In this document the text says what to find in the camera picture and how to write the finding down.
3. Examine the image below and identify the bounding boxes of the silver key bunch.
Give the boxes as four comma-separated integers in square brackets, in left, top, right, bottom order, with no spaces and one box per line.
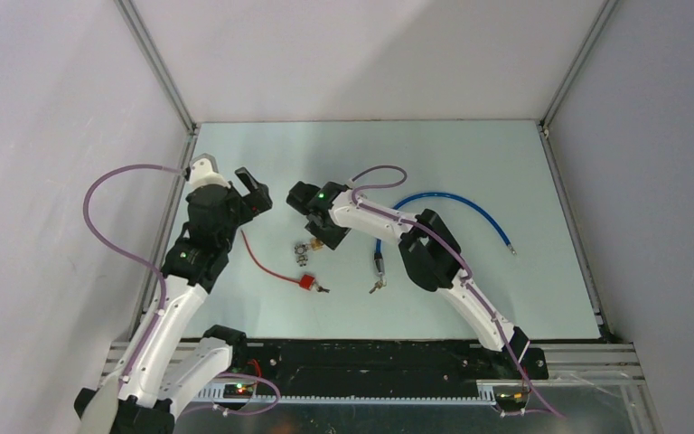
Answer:
[294,243,310,267]

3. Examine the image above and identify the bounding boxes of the brass long-shackle padlock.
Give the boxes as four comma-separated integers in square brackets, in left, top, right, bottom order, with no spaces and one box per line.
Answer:
[308,238,324,250]

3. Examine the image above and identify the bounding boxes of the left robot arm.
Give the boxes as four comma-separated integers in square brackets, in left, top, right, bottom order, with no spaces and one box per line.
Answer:
[74,158,272,433]

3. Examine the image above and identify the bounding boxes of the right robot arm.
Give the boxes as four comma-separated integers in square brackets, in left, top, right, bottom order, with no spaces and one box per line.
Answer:
[286,182,533,382]

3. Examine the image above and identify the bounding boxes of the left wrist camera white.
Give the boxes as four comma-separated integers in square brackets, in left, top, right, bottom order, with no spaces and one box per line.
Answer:
[185,153,230,190]

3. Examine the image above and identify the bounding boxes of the red cable padlock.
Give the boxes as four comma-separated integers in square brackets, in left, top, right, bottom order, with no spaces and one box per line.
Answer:
[239,230,331,295]

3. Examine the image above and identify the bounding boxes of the blue cable lock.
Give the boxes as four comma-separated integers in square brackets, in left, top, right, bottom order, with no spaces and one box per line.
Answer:
[402,192,530,307]

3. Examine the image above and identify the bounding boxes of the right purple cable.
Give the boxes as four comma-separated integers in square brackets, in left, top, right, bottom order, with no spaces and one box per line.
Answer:
[350,165,567,420]

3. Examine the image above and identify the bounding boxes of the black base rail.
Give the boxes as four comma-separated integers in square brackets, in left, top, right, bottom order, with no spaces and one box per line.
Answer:
[229,339,549,399]

